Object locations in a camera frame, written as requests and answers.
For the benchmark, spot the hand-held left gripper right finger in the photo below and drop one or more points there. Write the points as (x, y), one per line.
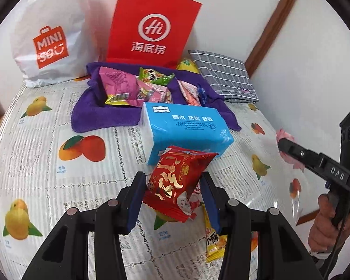
(211, 204)

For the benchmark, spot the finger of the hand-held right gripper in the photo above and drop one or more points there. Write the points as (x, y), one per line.
(297, 153)

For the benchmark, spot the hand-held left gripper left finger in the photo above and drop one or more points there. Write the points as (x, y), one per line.
(135, 201)

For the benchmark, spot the small pink candy packet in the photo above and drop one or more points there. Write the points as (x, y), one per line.
(284, 134)

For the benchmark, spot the large pink snack packet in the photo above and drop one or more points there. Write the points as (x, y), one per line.
(119, 84)

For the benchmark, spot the person's right hand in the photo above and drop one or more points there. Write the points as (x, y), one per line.
(323, 224)

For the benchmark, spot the white red snack packet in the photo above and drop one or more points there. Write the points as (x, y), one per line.
(197, 198)

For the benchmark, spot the small yellow snack packet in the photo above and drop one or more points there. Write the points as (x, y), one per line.
(214, 245)

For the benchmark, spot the blue tissue pack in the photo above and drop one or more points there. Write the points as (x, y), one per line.
(186, 128)

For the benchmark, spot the purple towel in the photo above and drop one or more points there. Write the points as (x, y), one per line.
(105, 116)

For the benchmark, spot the fruit print lace tablecloth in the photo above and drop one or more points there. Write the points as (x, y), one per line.
(46, 166)

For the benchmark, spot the pink white snack packet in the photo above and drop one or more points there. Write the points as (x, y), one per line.
(156, 94)

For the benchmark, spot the grey checked cloth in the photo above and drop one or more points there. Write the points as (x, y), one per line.
(224, 73)

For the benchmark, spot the blue twist candy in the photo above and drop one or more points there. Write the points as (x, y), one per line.
(202, 93)

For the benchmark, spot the pink striped snack packet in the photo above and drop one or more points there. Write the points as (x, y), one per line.
(189, 93)

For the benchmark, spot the green snack packet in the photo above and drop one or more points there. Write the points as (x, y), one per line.
(154, 75)

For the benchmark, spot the red paper bag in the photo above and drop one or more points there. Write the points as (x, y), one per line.
(151, 20)

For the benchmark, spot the white plastic shopping bag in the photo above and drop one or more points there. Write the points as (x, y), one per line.
(52, 11)

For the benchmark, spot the brown wooden door frame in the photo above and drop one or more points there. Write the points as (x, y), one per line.
(277, 20)

